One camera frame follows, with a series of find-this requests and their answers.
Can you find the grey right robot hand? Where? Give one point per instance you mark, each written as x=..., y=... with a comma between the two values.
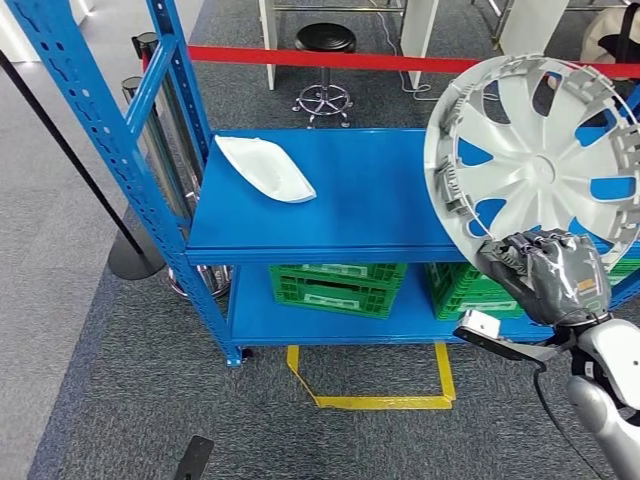
x=560, y=285

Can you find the silver plastic wheel hubcap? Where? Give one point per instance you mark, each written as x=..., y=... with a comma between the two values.
x=525, y=166

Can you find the blue metal shelf rack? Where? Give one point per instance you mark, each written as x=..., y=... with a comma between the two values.
x=350, y=199

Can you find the white curved plastic part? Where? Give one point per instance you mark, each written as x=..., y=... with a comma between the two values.
x=265, y=169

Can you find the clear plastic film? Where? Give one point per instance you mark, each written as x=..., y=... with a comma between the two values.
x=570, y=278

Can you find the black office chair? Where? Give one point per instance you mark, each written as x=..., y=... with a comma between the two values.
x=617, y=48

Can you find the person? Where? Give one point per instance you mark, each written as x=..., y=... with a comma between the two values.
x=592, y=33

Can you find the yellow floor tape outline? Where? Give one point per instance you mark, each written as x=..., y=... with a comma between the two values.
x=380, y=402

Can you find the red barrier belt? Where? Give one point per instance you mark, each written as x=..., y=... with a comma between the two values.
x=324, y=60

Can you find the black round stool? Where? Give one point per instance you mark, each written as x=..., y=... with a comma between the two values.
x=324, y=38

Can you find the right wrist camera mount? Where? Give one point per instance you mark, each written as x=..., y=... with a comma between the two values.
x=480, y=324

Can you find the black stanchion post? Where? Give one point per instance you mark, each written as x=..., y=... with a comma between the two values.
x=132, y=258

